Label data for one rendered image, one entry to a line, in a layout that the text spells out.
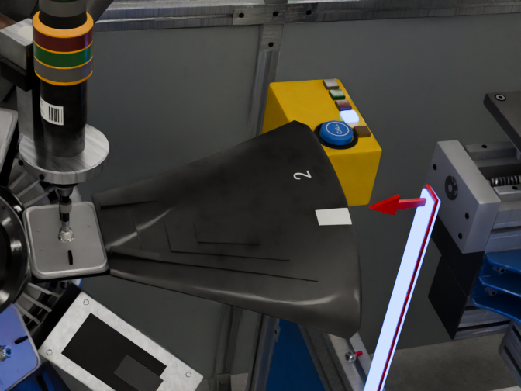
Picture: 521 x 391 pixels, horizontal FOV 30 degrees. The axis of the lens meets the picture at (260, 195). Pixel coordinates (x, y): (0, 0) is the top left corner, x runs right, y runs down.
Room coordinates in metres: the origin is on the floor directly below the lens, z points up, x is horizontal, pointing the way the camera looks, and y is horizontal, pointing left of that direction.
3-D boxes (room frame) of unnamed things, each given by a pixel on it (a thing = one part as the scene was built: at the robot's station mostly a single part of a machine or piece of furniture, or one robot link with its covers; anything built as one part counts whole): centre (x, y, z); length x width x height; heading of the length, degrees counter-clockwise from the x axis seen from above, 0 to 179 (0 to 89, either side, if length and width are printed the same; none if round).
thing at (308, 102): (1.02, -0.06, 1.02); 0.16 x 0.10 x 0.11; 22
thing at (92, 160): (0.61, 0.17, 1.32); 0.09 x 0.07 x 0.10; 57
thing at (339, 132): (0.97, -0.08, 1.08); 0.04 x 0.04 x 0.02
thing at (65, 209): (0.61, 0.16, 1.21); 0.01 x 0.01 x 0.05
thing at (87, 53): (0.61, 0.16, 1.38); 0.04 x 0.04 x 0.01
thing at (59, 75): (0.61, 0.16, 1.36); 0.04 x 0.04 x 0.01
